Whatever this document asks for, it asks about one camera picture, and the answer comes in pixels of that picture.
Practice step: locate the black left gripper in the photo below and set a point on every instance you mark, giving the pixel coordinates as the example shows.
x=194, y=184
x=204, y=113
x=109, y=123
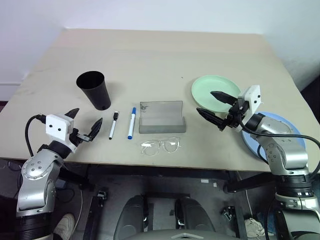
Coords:
x=76, y=137

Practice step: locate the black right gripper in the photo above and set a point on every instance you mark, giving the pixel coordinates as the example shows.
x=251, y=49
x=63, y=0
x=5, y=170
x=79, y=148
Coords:
x=235, y=117

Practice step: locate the light blue plate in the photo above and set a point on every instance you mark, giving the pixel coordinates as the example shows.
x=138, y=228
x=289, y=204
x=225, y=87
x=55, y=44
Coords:
x=250, y=143

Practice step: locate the grey glasses case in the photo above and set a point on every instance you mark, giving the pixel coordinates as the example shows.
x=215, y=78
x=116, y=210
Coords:
x=160, y=117

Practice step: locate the clear frame glasses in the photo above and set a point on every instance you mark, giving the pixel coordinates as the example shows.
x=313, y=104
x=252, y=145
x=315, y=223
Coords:
x=170, y=145

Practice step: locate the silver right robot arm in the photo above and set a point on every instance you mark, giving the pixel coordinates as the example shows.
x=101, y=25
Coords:
x=290, y=155

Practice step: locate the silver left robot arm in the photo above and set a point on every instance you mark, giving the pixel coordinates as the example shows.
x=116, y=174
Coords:
x=37, y=170

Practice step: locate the black plastic cup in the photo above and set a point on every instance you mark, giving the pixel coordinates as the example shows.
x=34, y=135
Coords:
x=100, y=95

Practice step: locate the light green plate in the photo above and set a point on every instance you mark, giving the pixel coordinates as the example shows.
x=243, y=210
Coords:
x=207, y=87

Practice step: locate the white marker with black cap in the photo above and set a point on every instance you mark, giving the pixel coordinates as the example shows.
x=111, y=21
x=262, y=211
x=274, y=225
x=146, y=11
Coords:
x=113, y=127

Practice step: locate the white marker with blue cap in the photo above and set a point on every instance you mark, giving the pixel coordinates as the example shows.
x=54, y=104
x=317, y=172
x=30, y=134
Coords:
x=131, y=125

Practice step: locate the small grey power adapter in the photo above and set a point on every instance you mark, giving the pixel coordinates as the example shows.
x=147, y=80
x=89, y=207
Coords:
x=61, y=183

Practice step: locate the small white label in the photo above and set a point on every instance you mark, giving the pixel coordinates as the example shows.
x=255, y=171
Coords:
x=204, y=181

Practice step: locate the silver black clamp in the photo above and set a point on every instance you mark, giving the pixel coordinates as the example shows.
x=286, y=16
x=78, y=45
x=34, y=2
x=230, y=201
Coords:
x=228, y=213
x=102, y=195

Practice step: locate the dark grey rounded cover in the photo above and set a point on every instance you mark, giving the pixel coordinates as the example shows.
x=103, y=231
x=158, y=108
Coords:
x=197, y=212
x=130, y=212

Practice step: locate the white sneaker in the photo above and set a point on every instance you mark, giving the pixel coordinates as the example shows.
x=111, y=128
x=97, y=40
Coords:
x=65, y=223

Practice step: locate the white crumpled cloth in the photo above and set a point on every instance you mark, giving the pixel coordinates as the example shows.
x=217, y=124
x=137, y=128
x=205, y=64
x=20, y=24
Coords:
x=253, y=226

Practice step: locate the grey robot torso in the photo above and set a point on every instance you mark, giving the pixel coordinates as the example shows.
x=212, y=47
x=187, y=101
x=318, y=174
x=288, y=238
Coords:
x=162, y=235

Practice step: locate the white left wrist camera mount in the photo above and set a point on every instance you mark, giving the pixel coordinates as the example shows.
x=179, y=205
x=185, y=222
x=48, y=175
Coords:
x=57, y=125

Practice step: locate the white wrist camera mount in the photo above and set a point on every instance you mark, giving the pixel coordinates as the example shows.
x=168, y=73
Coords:
x=57, y=125
x=252, y=97

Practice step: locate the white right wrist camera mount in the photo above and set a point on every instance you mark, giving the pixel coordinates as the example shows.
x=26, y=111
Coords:
x=252, y=97

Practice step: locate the black table frame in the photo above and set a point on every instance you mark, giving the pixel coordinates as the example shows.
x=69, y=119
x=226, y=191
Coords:
x=150, y=172

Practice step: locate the black floor rail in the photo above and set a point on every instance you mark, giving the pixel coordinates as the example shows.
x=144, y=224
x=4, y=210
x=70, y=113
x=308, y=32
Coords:
x=93, y=217
x=240, y=225

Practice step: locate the black stand frame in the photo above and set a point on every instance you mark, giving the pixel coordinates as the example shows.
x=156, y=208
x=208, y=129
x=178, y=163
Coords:
x=162, y=195

